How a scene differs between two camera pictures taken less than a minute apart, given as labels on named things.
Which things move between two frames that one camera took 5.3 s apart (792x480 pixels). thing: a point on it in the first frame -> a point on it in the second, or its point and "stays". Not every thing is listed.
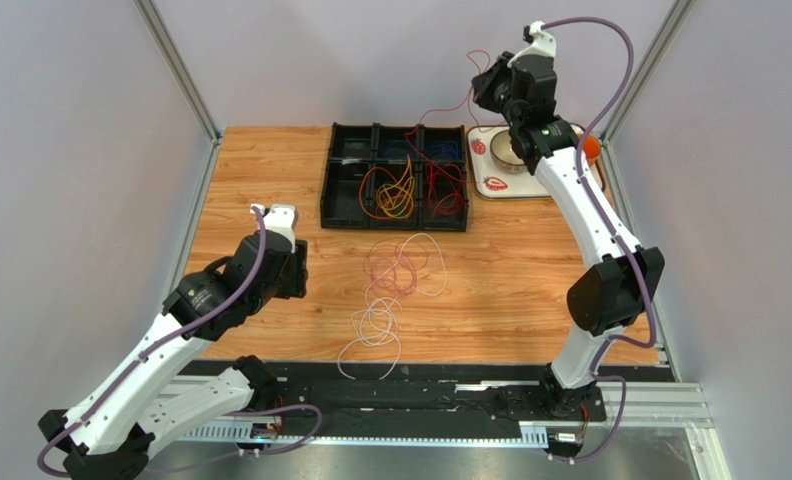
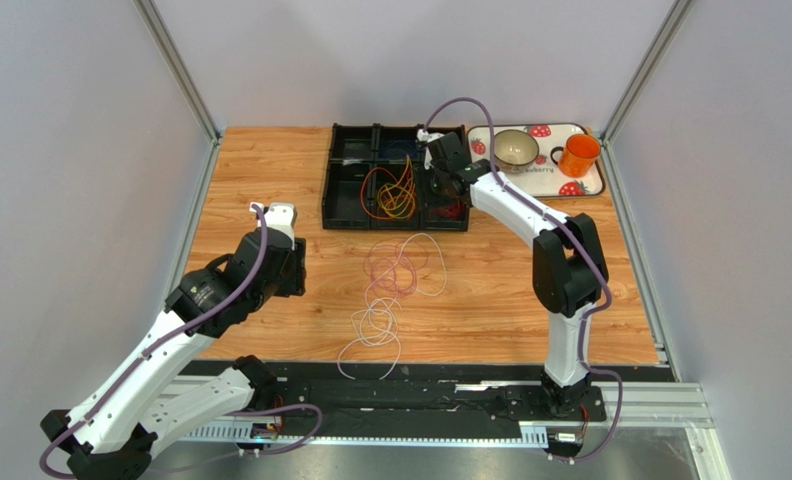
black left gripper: (298, 272) stays
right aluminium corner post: (609, 158) stays
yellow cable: (397, 200) stays
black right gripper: (487, 89) -> (444, 176)
